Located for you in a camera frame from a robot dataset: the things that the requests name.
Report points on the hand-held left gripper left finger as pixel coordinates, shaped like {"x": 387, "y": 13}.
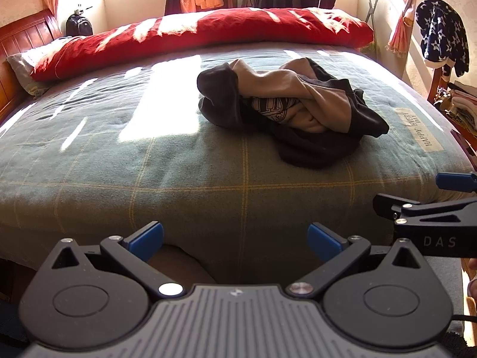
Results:
{"x": 147, "y": 238}

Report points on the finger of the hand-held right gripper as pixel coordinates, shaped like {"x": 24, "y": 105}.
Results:
{"x": 456, "y": 181}
{"x": 428, "y": 210}

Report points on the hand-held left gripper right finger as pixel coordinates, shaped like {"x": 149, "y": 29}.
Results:
{"x": 324, "y": 240}

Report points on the grey and black printed sweatshirt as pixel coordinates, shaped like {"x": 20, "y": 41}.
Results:
{"x": 223, "y": 93}

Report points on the stack of folded clothes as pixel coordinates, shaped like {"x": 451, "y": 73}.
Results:
{"x": 464, "y": 108}

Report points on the bed with green checked blanket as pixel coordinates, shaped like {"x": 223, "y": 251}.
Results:
{"x": 111, "y": 175}

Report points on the wooden chair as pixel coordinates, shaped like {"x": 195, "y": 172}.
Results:
{"x": 438, "y": 85}

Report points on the navy star print garment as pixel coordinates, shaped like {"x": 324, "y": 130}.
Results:
{"x": 441, "y": 33}

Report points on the red duvet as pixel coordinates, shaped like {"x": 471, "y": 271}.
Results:
{"x": 186, "y": 33}

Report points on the grey pillow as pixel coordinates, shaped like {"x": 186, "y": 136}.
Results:
{"x": 22, "y": 71}

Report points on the black backpack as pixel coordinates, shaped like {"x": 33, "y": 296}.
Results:
{"x": 79, "y": 25}

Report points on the wooden bed headboard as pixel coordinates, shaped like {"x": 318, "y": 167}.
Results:
{"x": 22, "y": 41}

